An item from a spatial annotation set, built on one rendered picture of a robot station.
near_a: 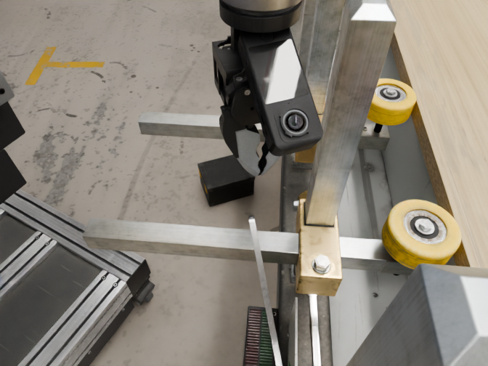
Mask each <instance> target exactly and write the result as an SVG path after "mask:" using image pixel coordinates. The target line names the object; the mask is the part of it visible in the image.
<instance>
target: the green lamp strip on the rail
mask: <svg viewBox="0 0 488 366"><path fill-rule="evenodd" d="M272 353H273V346H272V339H271V335H270V331H269V324H268V319H267V313H266V310H262V322H261V345H260V357H259V366H272Z"/></svg>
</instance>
